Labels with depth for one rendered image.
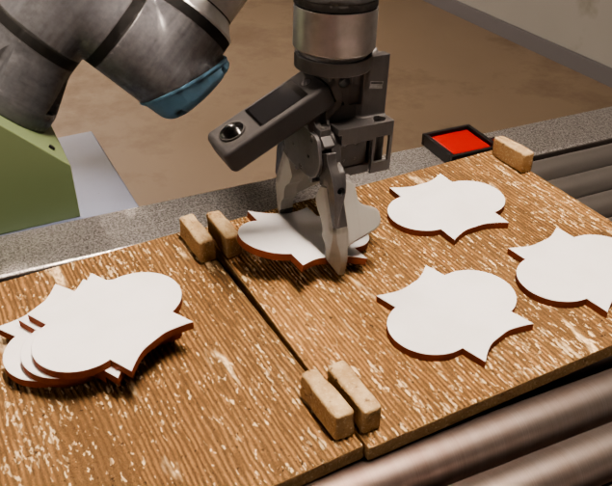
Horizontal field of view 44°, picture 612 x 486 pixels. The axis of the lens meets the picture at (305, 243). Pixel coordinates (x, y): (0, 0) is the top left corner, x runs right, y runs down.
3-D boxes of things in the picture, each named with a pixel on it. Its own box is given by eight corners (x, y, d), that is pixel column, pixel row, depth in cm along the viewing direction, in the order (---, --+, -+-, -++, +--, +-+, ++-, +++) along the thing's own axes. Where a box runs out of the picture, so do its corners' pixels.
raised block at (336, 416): (298, 394, 62) (298, 370, 61) (317, 387, 63) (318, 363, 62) (335, 445, 58) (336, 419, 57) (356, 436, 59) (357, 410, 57)
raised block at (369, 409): (324, 388, 63) (325, 364, 62) (343, 381, 64) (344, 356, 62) (362, 438, 59) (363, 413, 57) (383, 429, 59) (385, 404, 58)
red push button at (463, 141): (429, 146, 105) (430, 136, 104) (465, 138, 107) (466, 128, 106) (453, 164, 100) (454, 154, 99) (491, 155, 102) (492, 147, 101)
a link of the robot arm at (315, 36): (319, 18, 62) (276, -5, 68) (317, 72, 65) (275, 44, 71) (395, 10, 66) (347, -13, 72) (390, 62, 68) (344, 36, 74)
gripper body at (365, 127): (390, 176, 75) (403, 57, 68) (313, 194, 71) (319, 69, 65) (350, 147, 80) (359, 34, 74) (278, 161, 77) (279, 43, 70)
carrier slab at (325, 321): (202, 239, 84) (201, 227, 83) (493, 159, 100) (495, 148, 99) (367, 462, 59) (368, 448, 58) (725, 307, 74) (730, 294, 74)
